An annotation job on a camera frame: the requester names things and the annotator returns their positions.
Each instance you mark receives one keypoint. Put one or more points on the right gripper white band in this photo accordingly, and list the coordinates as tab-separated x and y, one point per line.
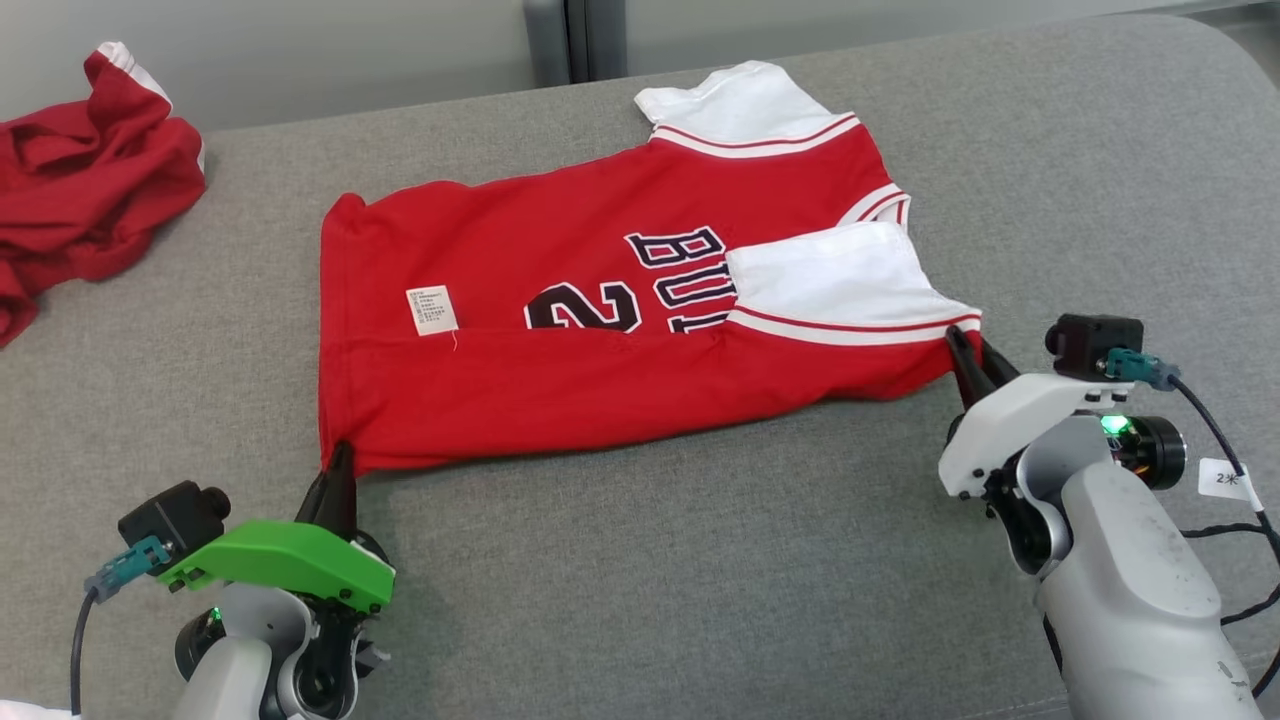
1010	415

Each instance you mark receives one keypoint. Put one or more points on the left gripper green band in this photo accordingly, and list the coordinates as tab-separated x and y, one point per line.
290	560

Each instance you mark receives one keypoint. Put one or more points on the red white basketball jersey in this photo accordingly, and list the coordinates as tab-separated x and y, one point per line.
550	390

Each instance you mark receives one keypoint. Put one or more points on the red shorts white trim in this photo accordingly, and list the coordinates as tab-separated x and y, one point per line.
90	190

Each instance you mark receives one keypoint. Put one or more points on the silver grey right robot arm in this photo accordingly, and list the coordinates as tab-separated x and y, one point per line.
1130	580

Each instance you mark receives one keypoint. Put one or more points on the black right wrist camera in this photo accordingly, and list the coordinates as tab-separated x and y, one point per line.
1095	340

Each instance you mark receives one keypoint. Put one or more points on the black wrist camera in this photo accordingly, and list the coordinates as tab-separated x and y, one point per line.
175	515
1095	340

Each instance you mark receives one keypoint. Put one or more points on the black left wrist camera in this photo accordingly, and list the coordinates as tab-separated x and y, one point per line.
175	515

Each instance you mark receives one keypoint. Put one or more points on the grey metal partition post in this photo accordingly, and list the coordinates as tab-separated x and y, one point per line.
575	40

